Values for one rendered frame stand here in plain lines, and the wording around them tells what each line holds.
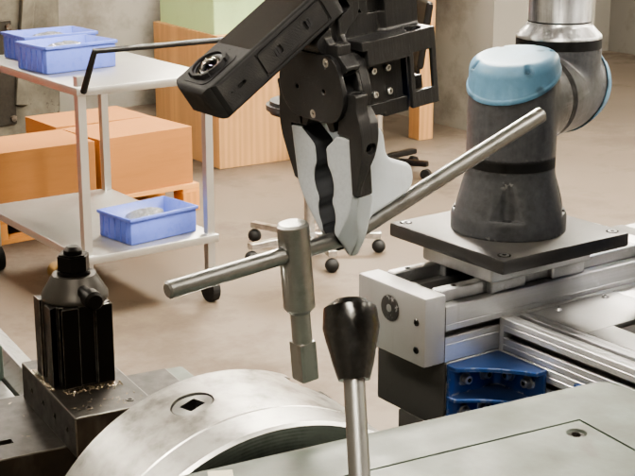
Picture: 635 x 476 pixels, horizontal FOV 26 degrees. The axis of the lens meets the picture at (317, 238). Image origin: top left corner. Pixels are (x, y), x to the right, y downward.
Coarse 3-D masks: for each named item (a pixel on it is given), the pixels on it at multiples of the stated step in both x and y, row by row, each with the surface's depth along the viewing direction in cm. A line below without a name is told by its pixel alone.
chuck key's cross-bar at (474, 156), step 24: (528, 120) 103; (480, 144) 101; (504, 144) 102; (456, 168) 100; (408, 192) 98; (432, 192) 99; (384, 216) 96; (312, 240) 94; (336, 240) 94; (240, 264) 90; (264, 264) 91; (168, 288) 88; (192, 288) 88
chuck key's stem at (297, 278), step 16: (288, 224) 92; (304, 224) 92; (288, 240) 92; (304, 240) 92; (304, 256) 92; (288, 272) 93; (304, 272) 93; (288, 288) 93; (304, 288) 93; (288, 304) 94; (304, 304) 93; (304, 320) 94; (304, 336) 95; (304, 352) 95; (304, 368) 95
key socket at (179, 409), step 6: (192, 396) 107; (198, 396) 106; (204, 396) 106; (180, 402) 106; (186, 402) 106; (192, 402) 106; (198, 402) 106; (204, 402) 105; (210, 402) 105; (174, 408) 105; (180, 408) 105; (186, 408) 106; (192, 408) 106; (198, 408) 104; (204, 408) 104; (174, 414) 104; (180, 414) 104; (186, 414) 104
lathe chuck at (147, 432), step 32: (192, 384) 108; (224, 384) 108; (256, 384) 108; (288, 384) 110; (128, 416) 106; (160, 416) 105; (192, 416) 103; (224, 416) 102; (96, 448) 105; (128, 448) 103; (160, 448) 101
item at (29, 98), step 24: (0, 0) 726; (24, 0) 733; (48, 0) 748; (0, 24) 727; (24, 24) 736; (48, 24) 751; (0, 48) 730; (0, 72) 733; (0, 96) 735; (24, 96) 745; (48, 96) 760; (0, 120) 738; (24, 120) 751
